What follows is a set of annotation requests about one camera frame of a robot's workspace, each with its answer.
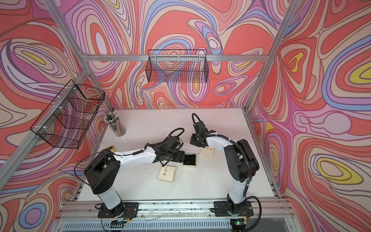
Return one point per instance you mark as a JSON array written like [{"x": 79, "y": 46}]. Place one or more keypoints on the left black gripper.
[{"x": 180, "y": 156}]

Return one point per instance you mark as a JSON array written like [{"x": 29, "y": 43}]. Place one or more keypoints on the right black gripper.
[{"x": 193, "y": 142}]

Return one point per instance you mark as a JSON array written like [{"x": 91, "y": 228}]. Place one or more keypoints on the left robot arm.
[{"x": 103, "y": 169}]

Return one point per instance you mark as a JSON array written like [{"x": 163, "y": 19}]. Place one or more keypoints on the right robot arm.
[{"x": 242, "y": 165}]

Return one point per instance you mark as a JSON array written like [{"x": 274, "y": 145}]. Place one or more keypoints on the yellow calculator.
[{"x": 110, "y": 149}]

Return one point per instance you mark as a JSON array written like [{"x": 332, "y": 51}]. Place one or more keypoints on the metal pen cup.
[{"x": 113, "y": 121}]

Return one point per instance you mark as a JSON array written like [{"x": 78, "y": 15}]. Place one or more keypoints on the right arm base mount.
[{"x": 229, "y": 209}]

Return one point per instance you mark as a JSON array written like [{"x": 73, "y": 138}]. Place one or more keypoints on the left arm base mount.
[{"x": 126, "y": 210}]

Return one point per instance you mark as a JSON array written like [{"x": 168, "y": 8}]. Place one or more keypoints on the black wire basket back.
[{"x": 177, "y": 66}]

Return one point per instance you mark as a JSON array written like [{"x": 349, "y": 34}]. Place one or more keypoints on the black wire basket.
[
  {"x": 69, "y": 116},
  {"x": 177, "y": 66}
]

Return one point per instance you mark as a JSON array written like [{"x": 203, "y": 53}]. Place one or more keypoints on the black wire basket left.
[{"x": 69, "y": 116}]

